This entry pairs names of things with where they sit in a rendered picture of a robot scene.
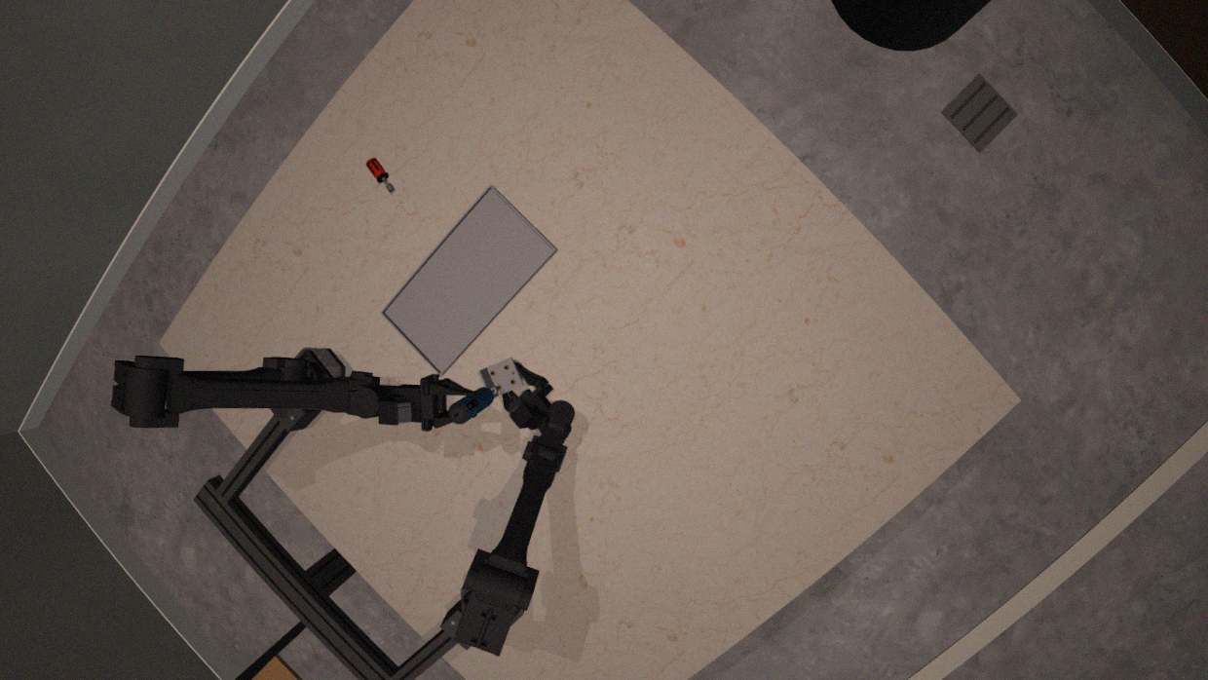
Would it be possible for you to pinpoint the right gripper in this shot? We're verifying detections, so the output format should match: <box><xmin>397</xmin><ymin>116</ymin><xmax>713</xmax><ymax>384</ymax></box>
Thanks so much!
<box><xmin>503</xmin><ymin>362</ymin><xmax>553</xmax><ymax>412</ymax></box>

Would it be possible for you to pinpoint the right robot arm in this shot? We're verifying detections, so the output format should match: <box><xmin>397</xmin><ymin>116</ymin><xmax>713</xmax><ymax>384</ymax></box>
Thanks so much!
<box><xmin>454</xmin><ymin>394</ymin><xmax>575</xmax><ymax>657</ymax></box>

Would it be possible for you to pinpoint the grey l-shaped metal bracket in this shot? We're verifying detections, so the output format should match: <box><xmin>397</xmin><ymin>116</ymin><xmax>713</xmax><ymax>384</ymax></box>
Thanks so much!
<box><xmin>477</xmin><ymin>358</ymin><xmax>524</xmax><ymax>399</ymax></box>

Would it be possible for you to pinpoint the red-handled nut driver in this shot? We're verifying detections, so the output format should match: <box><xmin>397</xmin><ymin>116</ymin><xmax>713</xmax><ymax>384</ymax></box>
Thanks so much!
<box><xmin>366</xmin><ymin>158</ymin><xmax>395</xmax><ymax>193</ymax></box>

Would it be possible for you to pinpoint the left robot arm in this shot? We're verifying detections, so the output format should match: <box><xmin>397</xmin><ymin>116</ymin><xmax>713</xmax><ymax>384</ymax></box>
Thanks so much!
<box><xmin>111</xmin><ymin>350</ymin><xmax>422</xmax><ymax>428</ymax></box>

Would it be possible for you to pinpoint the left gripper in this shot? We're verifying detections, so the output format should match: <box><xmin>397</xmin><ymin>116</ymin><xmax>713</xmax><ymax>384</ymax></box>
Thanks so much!
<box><xmin>420</xmin><ymin>374</ymin><xmax>476</xmax><ymax>432</ymax></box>

